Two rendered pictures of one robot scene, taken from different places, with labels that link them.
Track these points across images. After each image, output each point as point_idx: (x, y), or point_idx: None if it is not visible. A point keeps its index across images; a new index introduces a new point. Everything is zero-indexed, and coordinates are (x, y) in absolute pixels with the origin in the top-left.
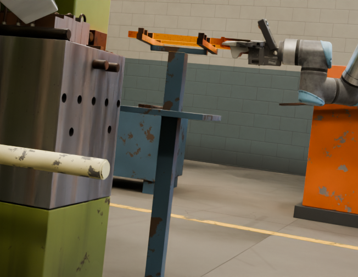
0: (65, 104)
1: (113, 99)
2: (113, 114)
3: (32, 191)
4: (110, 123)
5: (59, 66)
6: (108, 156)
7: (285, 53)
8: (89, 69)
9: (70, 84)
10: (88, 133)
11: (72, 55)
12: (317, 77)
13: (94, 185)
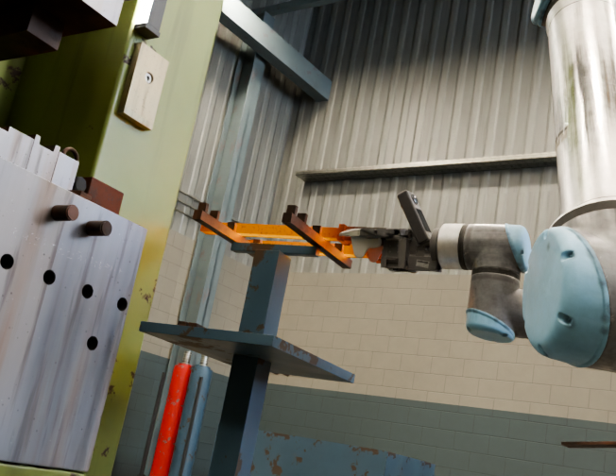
0: None
1: (108, 291)
2: (106, 319)
3: None
4: (96, 333)
5: None
6: (87, 394)
7: (440, 244)
8: (41, 217)
9: None
10: (28, 332)
11: None
12: (497, 284)
13: (36, 436)
